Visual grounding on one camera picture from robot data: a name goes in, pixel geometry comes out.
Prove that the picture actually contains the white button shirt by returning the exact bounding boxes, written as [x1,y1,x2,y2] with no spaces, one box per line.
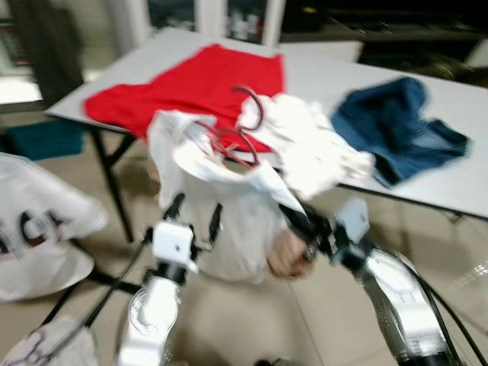
[146,109,306,284]

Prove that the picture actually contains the white folding table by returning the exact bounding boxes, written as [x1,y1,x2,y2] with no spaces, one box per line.
[46,28,488,245]

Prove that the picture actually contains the blue denim jeans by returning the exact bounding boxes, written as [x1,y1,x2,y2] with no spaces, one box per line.
[330,76,470,188]

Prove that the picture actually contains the teal floor mat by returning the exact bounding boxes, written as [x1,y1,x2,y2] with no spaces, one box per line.
[8,120,85,161]

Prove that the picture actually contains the red plastic hanger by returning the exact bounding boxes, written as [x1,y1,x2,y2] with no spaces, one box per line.
[194,84,265,169]

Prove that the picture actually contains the black TV stand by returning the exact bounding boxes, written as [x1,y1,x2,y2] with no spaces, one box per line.
[278,0,488,85]

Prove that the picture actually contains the crumpled white garment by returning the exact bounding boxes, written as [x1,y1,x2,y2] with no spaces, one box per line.
[238,95,376,201]

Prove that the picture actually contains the white cloth with hanger drawing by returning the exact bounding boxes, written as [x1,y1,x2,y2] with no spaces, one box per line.
[0,316,100,366]

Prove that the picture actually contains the grey curtain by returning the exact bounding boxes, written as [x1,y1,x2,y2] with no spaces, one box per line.
[8,0,85,104]

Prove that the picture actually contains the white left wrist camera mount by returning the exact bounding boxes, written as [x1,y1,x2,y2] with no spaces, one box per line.
[151,221,197,266]

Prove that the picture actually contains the white printed hanging shirt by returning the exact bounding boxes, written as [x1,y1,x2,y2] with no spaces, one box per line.
[0,152,110,302]

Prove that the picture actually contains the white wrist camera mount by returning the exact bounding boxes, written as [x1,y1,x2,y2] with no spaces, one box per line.
[151,221,197,266]
[334,197,372,246]

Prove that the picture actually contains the red shirt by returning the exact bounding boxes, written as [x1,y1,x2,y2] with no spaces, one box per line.
[84,43,285,153]

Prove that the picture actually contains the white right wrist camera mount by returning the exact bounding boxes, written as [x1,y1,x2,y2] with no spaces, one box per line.
[334,197,372,246]

